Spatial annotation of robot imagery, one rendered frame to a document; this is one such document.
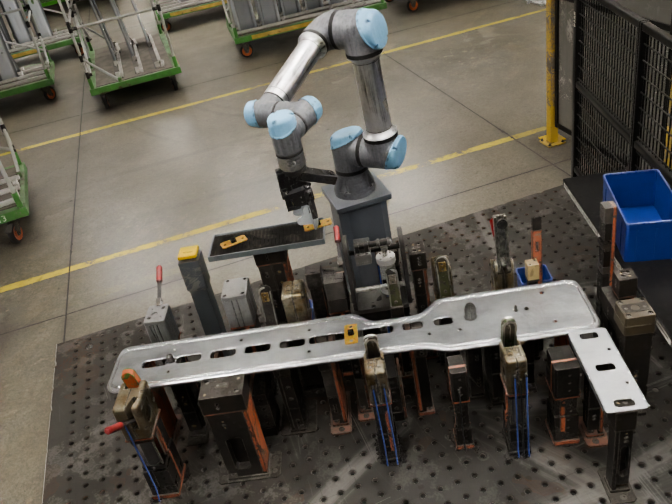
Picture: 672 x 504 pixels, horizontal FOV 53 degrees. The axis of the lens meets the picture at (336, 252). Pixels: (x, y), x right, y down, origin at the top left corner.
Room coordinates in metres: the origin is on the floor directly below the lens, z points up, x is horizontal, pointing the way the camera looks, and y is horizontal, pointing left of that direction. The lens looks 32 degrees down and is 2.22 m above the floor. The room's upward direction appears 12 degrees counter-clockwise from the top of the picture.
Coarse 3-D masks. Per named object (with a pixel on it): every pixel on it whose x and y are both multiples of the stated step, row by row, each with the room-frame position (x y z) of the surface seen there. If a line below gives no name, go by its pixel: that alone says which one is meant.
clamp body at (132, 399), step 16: (144, 384) 1.39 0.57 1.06; (128, 400) 1.34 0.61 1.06; (144, 400) 1.35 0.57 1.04; (128, 416) 1.31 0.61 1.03; (144, 416) 1.32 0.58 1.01; (128, 432) 1.31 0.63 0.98; (144, 432) 1.31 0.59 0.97; (160, 432) 1.37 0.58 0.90; (144, 448) 1.32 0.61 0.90; (160, 448) 1.36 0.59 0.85; (176, 448) 1.41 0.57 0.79; (144, 464) 1.31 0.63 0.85; (160, 464) 1.32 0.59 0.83; (176, 464) 1.37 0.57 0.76; (160, 480) 1.32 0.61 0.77; (176, 480) 1.33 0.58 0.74; (160, 496) 1.31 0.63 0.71; (176, 496) 1.31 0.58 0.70
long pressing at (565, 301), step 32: (512, 288) 1.55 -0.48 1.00; (544, 288) 1.52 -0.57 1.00; (576, 288) 1.49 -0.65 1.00; (320, 320) 1.58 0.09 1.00; (352, 320) 1.56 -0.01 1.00; (384, 320) 1.52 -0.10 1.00; (416, 320) 1.50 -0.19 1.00; (480, 320) 1.44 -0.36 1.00; (544, 320) 1.39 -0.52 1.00; (576, 320) 1.36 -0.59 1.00; (128, 352) 1.62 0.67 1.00; (160, 352) 1.59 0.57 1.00; (192, 352) 1.56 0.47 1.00; (256, 352) 1.50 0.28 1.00; (288, 352) 1.47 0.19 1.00; (320, 352) 1.45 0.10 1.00; (352, 352) 1.42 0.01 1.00; (384, 352) 1.40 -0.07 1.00; (160, 384) 1.45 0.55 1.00
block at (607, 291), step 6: (600, 288) 1.48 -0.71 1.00; (606, 288) 1.47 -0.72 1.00; (600, 294) 1.47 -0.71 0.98; (606, 294) 1.44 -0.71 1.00; (612, 294) 1.44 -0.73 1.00; (600, 300) 1.47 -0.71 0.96; (606, 300) 1.43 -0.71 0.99; (612, 300) 1.41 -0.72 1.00; (606, 306) 1.43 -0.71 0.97; (612, 306) 1.39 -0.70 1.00; (606, 312) 1.42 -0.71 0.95; (612, 312) 1.38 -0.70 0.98; (606, 318) 1.43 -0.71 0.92; (612, 318) 1.38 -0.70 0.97; (600, 324) 1.47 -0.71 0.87; (606, 324) 1.43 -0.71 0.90; (612, 324) 1.38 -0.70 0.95; (612, 330) 1.38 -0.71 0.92; (612, 336) 1.38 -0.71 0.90
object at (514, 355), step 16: (512, 352) 1.25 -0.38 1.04; (512, 368) 1.21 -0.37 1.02; (512, 384) 1.21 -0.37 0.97; (512, 400) 1.23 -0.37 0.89; (512, 416) 1.23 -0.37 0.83; (528, 416) 1.20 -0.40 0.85; (512, 432) 1.22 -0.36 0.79; (528, 432) 1.20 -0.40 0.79; (512, 448) 1.22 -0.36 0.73; (528, 448) 1.20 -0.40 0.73
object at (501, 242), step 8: (496, 216) 1.62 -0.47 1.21; (504, 216) 1.61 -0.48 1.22; (496, 224) 1.60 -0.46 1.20; (504, 224) 1.58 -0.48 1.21; (496, 232) 1.60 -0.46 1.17; (504, 232) 1.61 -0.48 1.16; (496, 240) 1.60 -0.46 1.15; (504, 240) 1.60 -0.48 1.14; (496, 248) 1.59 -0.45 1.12; (504, 248) 1.60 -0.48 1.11; (496, 256) 1.60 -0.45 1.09; (504, 256) 1.60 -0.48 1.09
